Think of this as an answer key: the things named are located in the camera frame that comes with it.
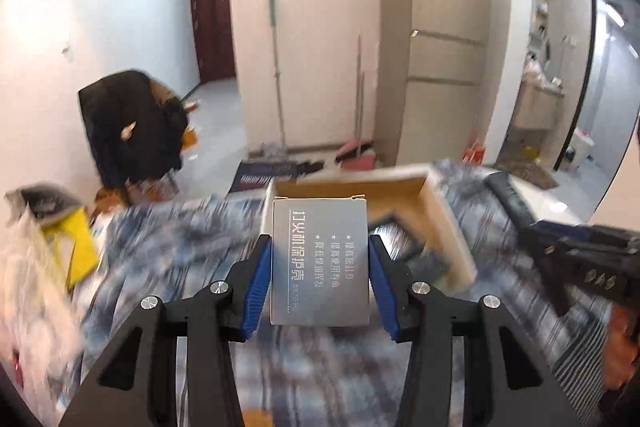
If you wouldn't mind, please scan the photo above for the wall mirror cabinet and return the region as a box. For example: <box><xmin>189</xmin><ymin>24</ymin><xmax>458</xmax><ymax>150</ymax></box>
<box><xmin>530</xmin><ymin>0</ymin><xmax>552</xmax><ymax>40</ymax></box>

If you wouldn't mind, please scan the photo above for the black jacket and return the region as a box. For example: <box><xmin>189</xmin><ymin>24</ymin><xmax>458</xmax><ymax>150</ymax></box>
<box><xmin>77</xmin><ymin>69</ymin><xmax>190</xmax><ymax>190</ymax></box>

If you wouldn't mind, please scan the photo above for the red broom and dustpan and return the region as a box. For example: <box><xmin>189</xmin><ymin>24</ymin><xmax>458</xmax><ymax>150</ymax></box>
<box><xmin>334</xmin><ymin>34</ymin><xmax>377</xmax><ymax>171</ymax></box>

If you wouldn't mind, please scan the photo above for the white bin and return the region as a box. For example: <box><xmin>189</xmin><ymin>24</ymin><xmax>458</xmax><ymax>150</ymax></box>
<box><xmin>570</xmin><ymin>127</ymin><xmax>596</xmax><ymax>168</ymax></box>

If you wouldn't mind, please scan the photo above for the clear plastic bag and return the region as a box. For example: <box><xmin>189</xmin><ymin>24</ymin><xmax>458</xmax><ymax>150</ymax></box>
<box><xmin>0</xmin><ymin>217</ymin><xmax>86</xmax><ymax>408</ymax></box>

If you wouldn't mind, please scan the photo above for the red container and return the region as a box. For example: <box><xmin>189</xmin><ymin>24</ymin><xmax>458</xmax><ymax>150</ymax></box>
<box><xmin>462</xmin><ymin>138</ymin><xmax>489</xmax><ymax>165</ymax></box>

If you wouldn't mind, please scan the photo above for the grey printed box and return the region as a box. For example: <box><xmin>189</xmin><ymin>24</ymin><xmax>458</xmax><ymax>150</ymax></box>
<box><xmin>271</xmin><ymin>196</ymin><xmax>372</xmax><ymax>327</ymax></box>

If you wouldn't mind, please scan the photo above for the black framed glass door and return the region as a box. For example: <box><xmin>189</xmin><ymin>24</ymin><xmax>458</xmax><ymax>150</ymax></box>
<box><xmin>552</xmin><ymin>0</ymin><xmax>640</xmax><ymax>172</ymax></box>

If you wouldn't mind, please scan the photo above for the beige vanity cabinet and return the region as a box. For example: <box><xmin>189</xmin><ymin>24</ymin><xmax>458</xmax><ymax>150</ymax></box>
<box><xmin>512</xmin><ymin>84</ymin><xmax>566</xmax><ymax>132</ymax></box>

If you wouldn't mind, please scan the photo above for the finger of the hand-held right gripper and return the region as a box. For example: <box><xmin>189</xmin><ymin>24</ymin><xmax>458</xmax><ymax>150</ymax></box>
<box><xmin>531</xmin><ymin>237</ymin><xmax>572</xmax><ymax>315</ymax></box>
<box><xmin>485</xmin><ymin>172</ymin><xmax>540</xmax><ymax>229</ymax></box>

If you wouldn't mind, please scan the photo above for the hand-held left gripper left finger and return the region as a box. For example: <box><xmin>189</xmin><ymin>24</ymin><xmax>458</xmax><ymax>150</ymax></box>
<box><xmin>59</xmin><ymin>234</ymin><xmax>274</xmax><ymax>427</ymax></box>

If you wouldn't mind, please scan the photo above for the person's right hand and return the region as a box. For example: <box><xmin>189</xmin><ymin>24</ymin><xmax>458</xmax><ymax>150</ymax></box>
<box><xmin>602</xmin><ymin>304</ymin><xmax>640</xmax><ymax>390</ymax></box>

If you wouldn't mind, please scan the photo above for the blue plaid cloth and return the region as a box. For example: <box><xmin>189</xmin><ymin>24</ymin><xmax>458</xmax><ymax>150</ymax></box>
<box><xmin>50</xmin><ymin>159</ymin><xmax>616</xmax><ymax>427</ymax></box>

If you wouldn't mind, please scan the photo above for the cardboard box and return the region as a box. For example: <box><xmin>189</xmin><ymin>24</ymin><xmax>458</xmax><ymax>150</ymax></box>
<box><xmin>262</xmin><ymin>163</ymin><xmax>476</xmax><ymax>293</ymax></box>

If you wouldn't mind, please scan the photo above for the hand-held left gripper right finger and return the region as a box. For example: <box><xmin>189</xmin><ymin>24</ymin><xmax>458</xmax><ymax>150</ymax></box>
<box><xmin>369</xmin><ymin>234</ymin><xmax>583</xmax><ymax>427</ymax></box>

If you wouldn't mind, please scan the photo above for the beige refrigerator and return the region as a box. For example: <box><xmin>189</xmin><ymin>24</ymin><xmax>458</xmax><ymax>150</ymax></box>
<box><xmin>375</xmin><ymin>0</ymin><xmax>493</xmax><ymax>168</ymax></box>

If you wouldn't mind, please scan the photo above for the flat black box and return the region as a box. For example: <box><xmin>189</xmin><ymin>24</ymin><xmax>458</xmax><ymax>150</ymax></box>
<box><xmin>370</xmin><ymin>214</ymin><xmax>426</xmax><ymax>258</ymax></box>

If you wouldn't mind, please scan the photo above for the grey bag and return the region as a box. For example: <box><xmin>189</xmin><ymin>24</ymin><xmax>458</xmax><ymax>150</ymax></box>
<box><xmin>5</xmin><ymin>184</ymin><xmax>83</xmax><ymax>228</ymax></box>

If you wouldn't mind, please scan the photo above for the dark door mat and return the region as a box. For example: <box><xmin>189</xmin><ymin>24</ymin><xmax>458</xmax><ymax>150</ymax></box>
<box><xmin>229</xmin><ymin>159</ymin><xmax>326</xmax><ymax>194</ymax></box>

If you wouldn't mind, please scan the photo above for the dark wooden door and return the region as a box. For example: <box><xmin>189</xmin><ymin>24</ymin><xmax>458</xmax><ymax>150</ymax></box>
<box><xmin>188</xmin><ymin>0</ymin><xmax>237</xmax><ymax>85</ymax></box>

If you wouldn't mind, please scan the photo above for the grey-handled mop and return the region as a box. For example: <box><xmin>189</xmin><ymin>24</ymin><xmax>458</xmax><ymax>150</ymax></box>
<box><xmin>249</xmin><ymin>0</ymin><xmax>341</xmax><ymax>158</ymax></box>

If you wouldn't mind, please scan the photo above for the beige cloth pile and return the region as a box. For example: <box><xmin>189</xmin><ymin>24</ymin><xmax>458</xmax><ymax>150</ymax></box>
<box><xmin>522</xmin><ymin>57</ymin><xmax>547</xmax><ymax>86</ymax></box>

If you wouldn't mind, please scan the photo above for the brown chair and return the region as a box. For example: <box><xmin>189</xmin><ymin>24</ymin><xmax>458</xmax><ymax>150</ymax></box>
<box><xmin>150</xmin><ymin>79</ymin><xmax>182</xmax><ymax>108</ymax></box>

